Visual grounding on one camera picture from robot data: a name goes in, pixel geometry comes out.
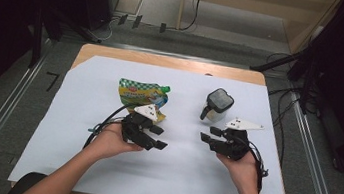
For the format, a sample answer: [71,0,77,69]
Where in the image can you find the person's left hand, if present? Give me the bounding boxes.
[84,119,148,168]

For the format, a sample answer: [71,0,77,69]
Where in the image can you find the wooden table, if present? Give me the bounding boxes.
[9,35,310,194]

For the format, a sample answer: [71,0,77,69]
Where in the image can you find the white paper sheet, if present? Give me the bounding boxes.
[5,45,308,194]

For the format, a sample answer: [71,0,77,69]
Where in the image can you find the black floor cables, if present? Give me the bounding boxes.
[252,49,329,172]

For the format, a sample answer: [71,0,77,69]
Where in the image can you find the person's right hand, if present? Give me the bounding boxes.
[211,146,265,194]

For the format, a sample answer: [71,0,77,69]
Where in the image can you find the left hand-held gripper black cable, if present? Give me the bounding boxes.
[82,97,140,156]

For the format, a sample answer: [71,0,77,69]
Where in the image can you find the yellow green spout pouch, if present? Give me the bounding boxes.
[114,77,173,125]

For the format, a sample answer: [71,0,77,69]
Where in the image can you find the hand-held gripper black cable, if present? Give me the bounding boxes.
[82,97,140,156]
[241,138,273,194]

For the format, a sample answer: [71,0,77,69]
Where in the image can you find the white floor cable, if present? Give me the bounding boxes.
[83,13,128,45]

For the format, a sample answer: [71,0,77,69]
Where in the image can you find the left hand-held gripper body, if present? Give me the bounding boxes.
[117,100,162,150]

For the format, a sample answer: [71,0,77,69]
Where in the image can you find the right hand-held gripper black cable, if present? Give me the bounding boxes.
[241,138,273,194]

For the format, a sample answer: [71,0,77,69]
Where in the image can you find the black metal stand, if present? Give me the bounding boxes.
[244,20,326,117]
[26,1,107,78]

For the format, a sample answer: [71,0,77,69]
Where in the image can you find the light wooden frame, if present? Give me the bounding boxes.
[174,0,342,60]

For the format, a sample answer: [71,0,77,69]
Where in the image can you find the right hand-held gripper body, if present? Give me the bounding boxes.
[213,115,265,165]

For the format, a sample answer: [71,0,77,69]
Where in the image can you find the thin black hanging cable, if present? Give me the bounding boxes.
[165,0,204,34]

